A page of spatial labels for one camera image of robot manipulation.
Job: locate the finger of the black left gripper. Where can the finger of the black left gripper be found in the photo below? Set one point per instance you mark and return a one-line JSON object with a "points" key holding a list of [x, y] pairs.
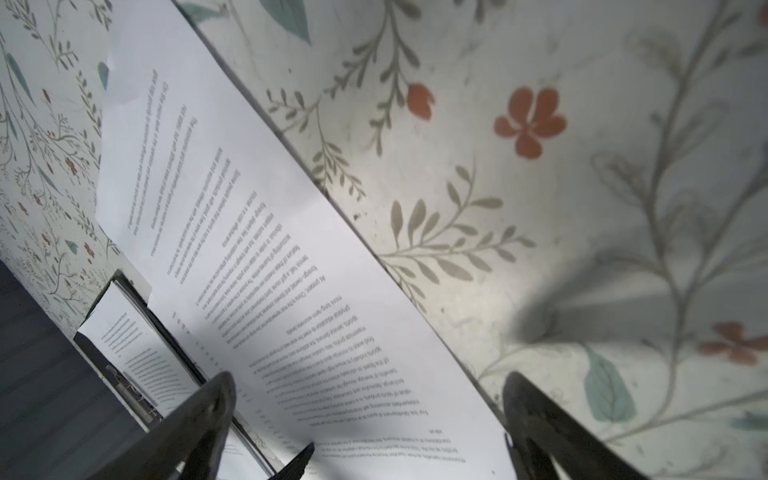
{"points": [[296, 468]]}

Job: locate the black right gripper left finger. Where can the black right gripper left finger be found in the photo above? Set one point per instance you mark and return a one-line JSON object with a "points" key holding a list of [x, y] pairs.
{"points": [[192, 437]]}

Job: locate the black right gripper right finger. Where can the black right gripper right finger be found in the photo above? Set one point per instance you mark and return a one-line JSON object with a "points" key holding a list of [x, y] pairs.
{"points": [[544, 438]]}

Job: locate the black file folder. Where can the black file folder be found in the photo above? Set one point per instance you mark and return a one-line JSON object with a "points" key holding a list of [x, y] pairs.
{"points": [[241, 459]]}

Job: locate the printed paper sheet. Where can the printed paper sheet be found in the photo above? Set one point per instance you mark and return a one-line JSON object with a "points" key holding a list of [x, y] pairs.
{"points": [[136, 355], [254, 272]]}

